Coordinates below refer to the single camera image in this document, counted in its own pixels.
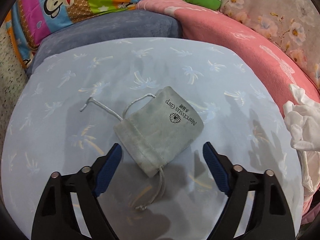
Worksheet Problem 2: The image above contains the white lined trash bin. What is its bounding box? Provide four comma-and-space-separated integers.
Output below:
297, 150, 319, 197

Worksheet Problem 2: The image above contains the grey floral quilt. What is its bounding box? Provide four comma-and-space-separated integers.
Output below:
220, 0, 319, 86

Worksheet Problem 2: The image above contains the pink puffer jacket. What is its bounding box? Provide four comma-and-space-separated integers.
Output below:
301, 203, 320, 225

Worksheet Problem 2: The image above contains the white cloth glove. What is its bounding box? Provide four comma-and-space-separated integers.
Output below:
283, 84, 319, 151

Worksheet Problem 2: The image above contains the colourful monkey striped quilt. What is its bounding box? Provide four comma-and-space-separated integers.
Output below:
5, 0, 141, 69

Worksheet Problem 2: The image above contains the grey velvet drawstring pouch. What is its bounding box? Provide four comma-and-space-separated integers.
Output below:
86, 86, 204, 211

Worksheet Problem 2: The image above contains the pink towel blanket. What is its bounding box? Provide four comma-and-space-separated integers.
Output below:
136, 0, 319, 108

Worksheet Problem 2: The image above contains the dark blue pillow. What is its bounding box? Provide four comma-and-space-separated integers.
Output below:
26, 10, 182, 77

